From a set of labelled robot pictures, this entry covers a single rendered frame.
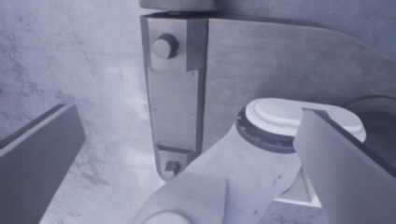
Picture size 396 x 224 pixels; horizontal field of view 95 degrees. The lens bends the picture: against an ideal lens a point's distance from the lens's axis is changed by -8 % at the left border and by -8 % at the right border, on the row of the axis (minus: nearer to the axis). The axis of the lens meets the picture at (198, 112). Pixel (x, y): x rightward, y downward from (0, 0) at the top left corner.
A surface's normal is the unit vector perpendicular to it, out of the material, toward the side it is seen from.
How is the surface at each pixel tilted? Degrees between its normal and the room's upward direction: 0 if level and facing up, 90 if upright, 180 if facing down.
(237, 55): 0
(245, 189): 90
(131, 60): 0
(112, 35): 0
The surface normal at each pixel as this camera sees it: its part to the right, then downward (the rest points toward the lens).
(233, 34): -0.20, 0.51
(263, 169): 0.03, -0.85
